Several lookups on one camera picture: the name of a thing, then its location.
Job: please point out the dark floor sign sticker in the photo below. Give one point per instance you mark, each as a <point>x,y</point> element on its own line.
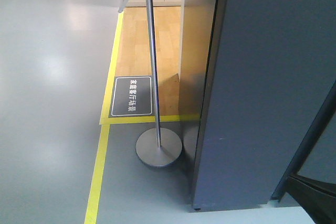
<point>132,96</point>

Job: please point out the silver sign stand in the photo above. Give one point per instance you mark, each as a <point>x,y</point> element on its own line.
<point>157,147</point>

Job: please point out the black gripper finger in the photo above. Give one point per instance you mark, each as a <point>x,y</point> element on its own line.
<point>315,197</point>

